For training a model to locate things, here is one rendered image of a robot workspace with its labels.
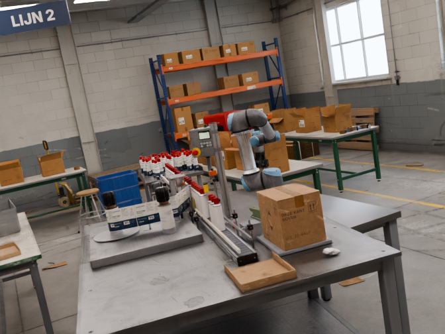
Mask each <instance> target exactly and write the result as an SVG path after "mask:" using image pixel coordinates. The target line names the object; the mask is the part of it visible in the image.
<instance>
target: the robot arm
mask: <svg viewBox="0 0 445 334"><path fill-rule="evenodd" d="M227 124H228V129H229V131H232V133H233V135H235V136H236V141H237V144H238V149H239V152H240V157H241V160H242V165H243V169H244V171H243V173H242V175H243V176H241V182H242V185H243V187H244V189H245V190H246V191H247V192H254V191H257V190H264V189H270V188H274V187H278V186H284V184H283V178H282V174H281V170H280V169H279V168H268V166H269V163H268V162H267V161H268V159H265V156H264V154H265V152H264V144H267V143H271V142H277V141H279V140H280V135H279V131H274V130H273V129H272V127H271V125H270V124H269V122H268V118H267V116H266V114H264V113H263V112H261V111H260V110H257V109H246V110H243V111H237V112H233V113H230V114H229V115H228V118H227ZM252 126H257V127H259V129H260V130H261V131H254V132H252V133H251V134H252V136H251V137H250V138H249V135H248V132H249V130H250V128H249V127H252ZM261 132H262V133H263V134H262V133H261ZM252 146H253V147H254V152H255V156H254V155H253V152H252ZM259 168H263V171H262V172H260V170H259Z"/></svg>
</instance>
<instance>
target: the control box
mask: <svg viewBox="0 0 445 334"><path fill-rule="evenodd" d="M208 130H209V131H210V136H211V138H210V139H204V140H199V135H198V132H199V131H208ZM189 138H190V142H191V149H192V152H193V151H194V150H197V151H198V155H197V156H195V155H193V158H200V157H206V156H215V149H214V144H213V138H212V131H211V128H210V127H207V128H204V127H201V128H198V129H191V130H189ZM206 141H212V144H213V146H211V147H206V148H201V147H200V144H199V143H200V142H206Z"/></svg>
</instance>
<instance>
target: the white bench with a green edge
mask: <svg viewBox="0 0 445 334"><path fill-rule="evenodd" d="M17 215H18V218H19V223H20V226H21V231H20V232H19V233H15V234H12V235H7V236H4V237H0V246H1V245H5V244H7V243H12V242H15V243H16V244H17V246H18V247H19V248H20V250H21V255H18V256H15V257H13V258H8V259H6V260H2V261H0V277H1V276H5V275H8V274H12V273H15V272H19V271H21V270H26V269H29V270H28V271H25V272H21V273H18V274H14V275H12V276H8V277H4V278H0V307H1V332H2V334H7V327H6V318H5V301H4V292H3V282H7V281H10V280H14V279H16V278H20V277H23V276H27V275H29V274H30V275H31V278H32V283H33V286H34V289H35V290H36V295H37V298H38V303H39V306H40V310H41V314H42V318H43V322H44V326H45V330H46V334H55V333H54V330H53V327H52V322H51V319H50V314H49V311H48V306H47V303H46V298H45V295H44V290H43V287H42V282H41V279H40V273H39V270H38V263H37V262H36V261H37V260H38V259H40V258H42V255H41V253H40V250H39V248H38V245H37V242H36V239H35V238H34V235H33V232H32V229H31V227H30V224H29V222H28V219H27V217H26V214H25V212H22V213H18V214H17Z"/></svg>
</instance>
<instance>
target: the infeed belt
mask: <svg viewBox="0 0 445 334"><path fill-rule="evenodd" d="M201 220H202V221H203V222H204V223H205V224H206V225H207V226H208V227H209V228H210V229H211V230H212V231H213V232H214V233H215V234H216V235H217V236H218V237H219V238H220V239H221V240H222V241H223V242H224V243H225V244H226V245H227V246H228V247H229V248H230V249H231V250H232V251H233V252H234V253H235V254H236V255H237V256H238V257H241V256H246V255H249V254H254V252H253V251H252V250H251V249H250V248H249V247H247V246H246V245H245V244H244V243H243V242H242V241H241V240H240V239H239V238H237V237H236V236H235V235H234V234H233V233H231V232H230V231H229V230H228V229H227V228H226V231H223V232H222V233H223V234H224V235H225V236H226V237H227V238H228V239H230V240H231V241H232V242H233V243H234V244H235V245H236V246H237V247H238V248H239V249H240V252H241V253H240V254H238V253H237V252H236V251H235V250H234V249H233V248H232V247H231V246H230V245H229V244H228V243H227V242H226V241H225V240H224V239H223V238H222V237H221V236H220V235H219V234H218V233H217V232H216V231H215V230H214V229H213V228H212V227H211V226H210V225H209V224H208V223H207V222H206V221H205V220H204V219H201Z"/></svg>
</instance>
